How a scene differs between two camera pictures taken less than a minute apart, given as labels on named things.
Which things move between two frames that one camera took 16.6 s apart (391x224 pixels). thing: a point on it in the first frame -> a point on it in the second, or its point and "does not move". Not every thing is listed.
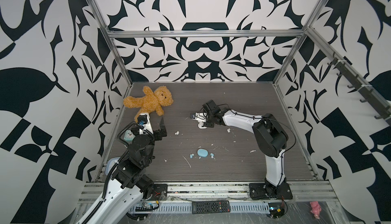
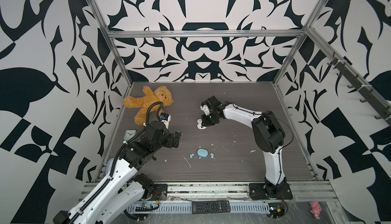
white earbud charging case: x=201 y=123 does not move
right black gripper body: x=209 y=121 does not move
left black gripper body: x=156 y=135 -> x=166 y=139
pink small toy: x=315 y=209 does not move
